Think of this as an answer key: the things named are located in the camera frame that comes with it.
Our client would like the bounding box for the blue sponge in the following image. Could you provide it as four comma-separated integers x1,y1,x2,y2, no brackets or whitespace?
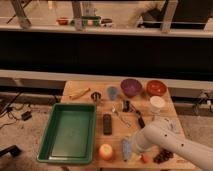
121,138,131,162

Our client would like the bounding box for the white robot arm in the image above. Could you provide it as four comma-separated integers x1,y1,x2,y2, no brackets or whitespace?
130,120,213,171

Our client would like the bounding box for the orange carrot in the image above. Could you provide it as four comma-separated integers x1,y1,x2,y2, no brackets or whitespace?
141,154,150,163

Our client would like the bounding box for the bunch of dark grapes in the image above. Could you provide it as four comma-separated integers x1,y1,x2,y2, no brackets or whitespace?
153,150,174,164

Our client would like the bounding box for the red yellow apple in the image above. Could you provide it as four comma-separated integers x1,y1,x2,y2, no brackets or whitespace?
98,144,113,161

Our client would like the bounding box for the black remote control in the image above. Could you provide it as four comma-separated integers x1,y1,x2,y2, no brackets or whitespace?
103,114,112,135

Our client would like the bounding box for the metal spoon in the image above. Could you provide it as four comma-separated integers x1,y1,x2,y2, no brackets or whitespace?
112,107,131,128

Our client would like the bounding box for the black binder clip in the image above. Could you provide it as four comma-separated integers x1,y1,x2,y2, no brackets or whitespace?
122,100,130,112

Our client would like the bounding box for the white cup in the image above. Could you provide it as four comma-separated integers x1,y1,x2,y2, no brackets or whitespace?
150,96,165,114

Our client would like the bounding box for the purple bowl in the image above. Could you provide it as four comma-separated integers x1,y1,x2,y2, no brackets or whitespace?
120,78,143,98

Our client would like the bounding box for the red bowl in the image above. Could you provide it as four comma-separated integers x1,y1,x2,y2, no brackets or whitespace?
146,80,167,96

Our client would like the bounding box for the green plastic tray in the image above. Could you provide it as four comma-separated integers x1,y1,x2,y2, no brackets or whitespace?
37,103,96,165

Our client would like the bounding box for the yellow banana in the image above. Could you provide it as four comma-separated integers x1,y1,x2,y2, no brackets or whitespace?
69,88,90,100

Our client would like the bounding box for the black power adapter on floor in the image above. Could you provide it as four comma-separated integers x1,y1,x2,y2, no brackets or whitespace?
21,111,32,121

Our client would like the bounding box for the black handled knife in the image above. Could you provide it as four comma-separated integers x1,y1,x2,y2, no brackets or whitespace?
130,103,145,129

